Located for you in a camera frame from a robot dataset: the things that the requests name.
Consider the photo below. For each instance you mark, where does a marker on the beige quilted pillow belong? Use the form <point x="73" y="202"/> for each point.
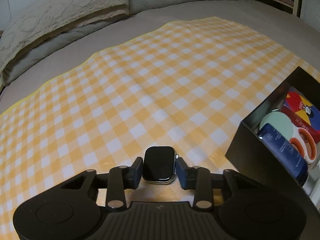
<point x="47" y="18"/>

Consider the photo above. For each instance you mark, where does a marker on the orange white small scissors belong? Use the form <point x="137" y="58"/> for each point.
<point x="304" y="143"/>

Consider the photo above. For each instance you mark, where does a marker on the colourful card box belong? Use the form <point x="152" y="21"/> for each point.
<point x="302" y="112"/>

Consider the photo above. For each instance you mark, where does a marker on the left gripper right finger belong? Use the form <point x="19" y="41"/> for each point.
<point x="197" y="179"/>

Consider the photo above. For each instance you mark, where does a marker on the black smartwatch silver case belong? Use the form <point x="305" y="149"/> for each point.
<point x="159" y="165"/>

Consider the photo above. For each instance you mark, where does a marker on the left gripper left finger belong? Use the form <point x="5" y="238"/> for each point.
<point x="121" y="178"/>

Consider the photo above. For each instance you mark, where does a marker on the mint green round case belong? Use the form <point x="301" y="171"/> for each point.
<point x="281" y="122"/>

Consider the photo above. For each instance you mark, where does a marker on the dark blue jar silver lid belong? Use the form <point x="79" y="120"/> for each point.
<point x="285" y="152"/>

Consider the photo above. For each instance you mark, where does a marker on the black storage box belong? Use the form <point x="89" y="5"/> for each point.
<point x="251" y="156"/>

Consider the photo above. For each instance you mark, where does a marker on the yellow white checkered cloth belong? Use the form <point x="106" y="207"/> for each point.
<point x="186" y="85"/>

